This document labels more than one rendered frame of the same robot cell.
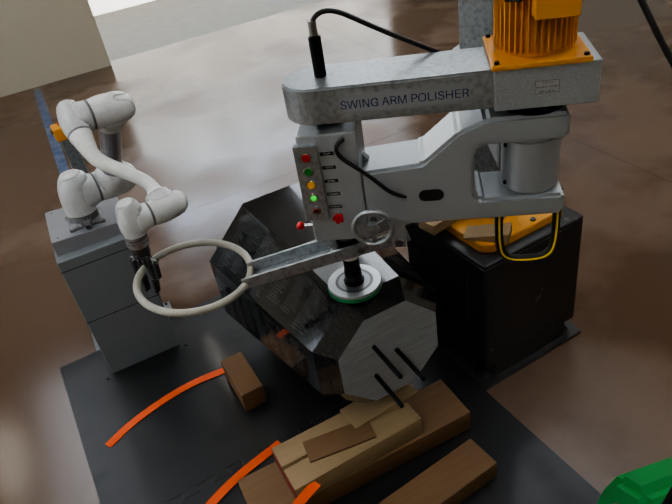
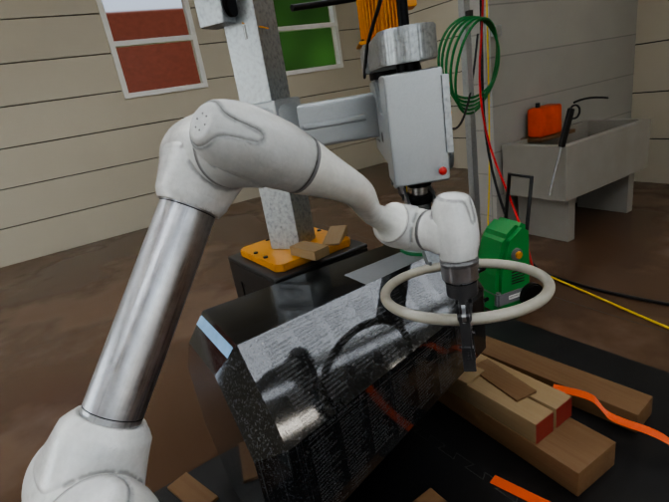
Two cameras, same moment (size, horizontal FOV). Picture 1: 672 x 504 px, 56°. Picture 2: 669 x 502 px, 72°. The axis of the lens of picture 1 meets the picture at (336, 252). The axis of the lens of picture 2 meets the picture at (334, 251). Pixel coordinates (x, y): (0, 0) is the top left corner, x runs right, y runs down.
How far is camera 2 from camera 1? 3.25 m
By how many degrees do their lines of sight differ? 85
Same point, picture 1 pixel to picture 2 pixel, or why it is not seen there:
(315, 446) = (517, 390)
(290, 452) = (532, 408)
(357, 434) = (490, 368)
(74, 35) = not seen: outside the picture
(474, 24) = (274, 77)
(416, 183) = not seen: hidden behind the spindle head
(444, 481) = (497, 347)
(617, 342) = not seen: hidden behind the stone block
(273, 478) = (556, 441)
